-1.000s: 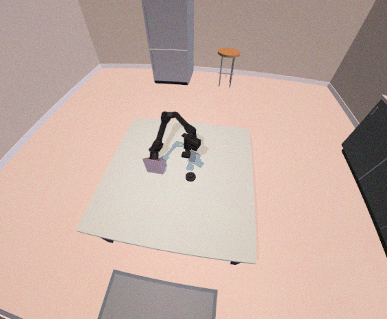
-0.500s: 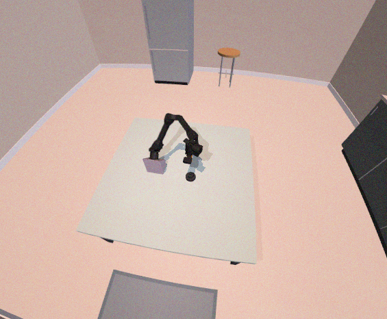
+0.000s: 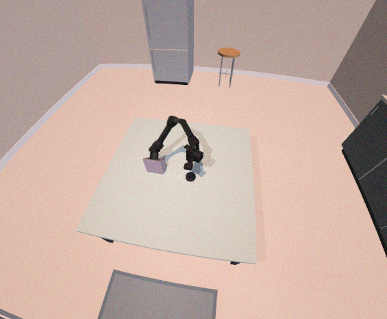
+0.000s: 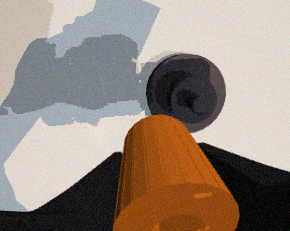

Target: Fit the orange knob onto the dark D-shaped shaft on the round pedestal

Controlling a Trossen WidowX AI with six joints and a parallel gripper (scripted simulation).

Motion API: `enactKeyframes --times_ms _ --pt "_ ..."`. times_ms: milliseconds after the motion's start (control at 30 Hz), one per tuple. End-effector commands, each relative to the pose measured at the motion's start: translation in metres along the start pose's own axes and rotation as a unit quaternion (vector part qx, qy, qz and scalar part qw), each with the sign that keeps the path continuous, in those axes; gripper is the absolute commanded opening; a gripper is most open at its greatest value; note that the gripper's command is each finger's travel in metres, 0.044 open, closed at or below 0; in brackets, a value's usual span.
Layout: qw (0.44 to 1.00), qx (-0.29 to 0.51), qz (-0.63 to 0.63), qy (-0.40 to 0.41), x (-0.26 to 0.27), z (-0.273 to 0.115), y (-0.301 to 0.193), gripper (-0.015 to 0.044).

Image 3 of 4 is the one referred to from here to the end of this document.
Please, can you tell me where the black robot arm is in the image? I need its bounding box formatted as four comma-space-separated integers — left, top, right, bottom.
149, 116, 203, 163

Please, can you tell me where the dark grey round pedestal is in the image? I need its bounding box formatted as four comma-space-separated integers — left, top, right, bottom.
186, 172, 196, 181

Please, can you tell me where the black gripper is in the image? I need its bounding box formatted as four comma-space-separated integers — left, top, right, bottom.
184, 155, 193, 170

